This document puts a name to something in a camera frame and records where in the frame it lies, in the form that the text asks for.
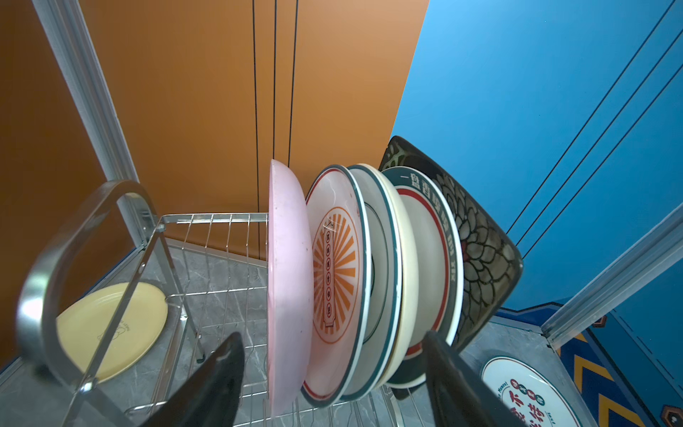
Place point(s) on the black floral square plate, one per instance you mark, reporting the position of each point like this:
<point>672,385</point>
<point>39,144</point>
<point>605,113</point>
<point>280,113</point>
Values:
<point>492,263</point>

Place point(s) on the white plate green red rim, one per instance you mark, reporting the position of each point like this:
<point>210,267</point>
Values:
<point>441,268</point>

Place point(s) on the white plate green quatrefoil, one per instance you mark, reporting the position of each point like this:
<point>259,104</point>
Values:
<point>385,284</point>

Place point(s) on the pink round plate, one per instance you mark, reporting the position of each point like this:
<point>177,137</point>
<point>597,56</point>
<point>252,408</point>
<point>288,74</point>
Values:
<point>290,289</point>

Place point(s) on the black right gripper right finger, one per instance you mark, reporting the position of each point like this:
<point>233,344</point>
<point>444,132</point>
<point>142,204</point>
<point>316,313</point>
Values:
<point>457,395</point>

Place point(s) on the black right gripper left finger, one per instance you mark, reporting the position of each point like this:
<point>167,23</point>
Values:
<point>211,396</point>

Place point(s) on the cream round plate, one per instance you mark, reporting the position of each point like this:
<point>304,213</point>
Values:
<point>409,285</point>

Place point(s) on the white plate orange sunburst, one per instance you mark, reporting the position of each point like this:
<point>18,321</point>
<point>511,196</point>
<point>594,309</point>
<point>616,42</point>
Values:
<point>341,250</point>

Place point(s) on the white plate black characters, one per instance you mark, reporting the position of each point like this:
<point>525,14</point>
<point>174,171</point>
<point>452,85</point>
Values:
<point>528,395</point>

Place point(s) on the steel wire dish rack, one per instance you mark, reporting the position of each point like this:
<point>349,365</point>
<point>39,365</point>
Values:
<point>120,352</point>

